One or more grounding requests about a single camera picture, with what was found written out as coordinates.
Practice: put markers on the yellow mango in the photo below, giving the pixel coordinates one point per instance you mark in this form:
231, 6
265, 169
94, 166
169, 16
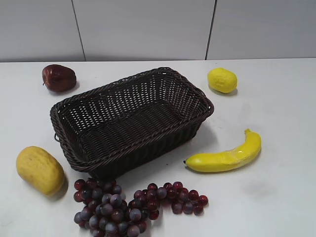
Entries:
41, 170

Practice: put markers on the dark brown wicker basket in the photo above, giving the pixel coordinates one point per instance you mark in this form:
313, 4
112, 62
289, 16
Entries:
113, 129

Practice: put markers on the yellow lemon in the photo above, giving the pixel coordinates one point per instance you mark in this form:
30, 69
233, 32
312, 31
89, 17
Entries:
222, 80

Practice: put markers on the small red grape bunch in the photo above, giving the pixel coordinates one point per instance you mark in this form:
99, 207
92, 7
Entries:
147, 202

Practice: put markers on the yellow banana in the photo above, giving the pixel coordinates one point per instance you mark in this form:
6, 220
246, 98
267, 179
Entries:
227, 160

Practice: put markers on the large purple grape bunch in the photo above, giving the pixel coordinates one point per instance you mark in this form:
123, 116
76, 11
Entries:
106, 213

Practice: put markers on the dark red apple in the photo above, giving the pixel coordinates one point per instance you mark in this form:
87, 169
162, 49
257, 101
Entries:
58, 78

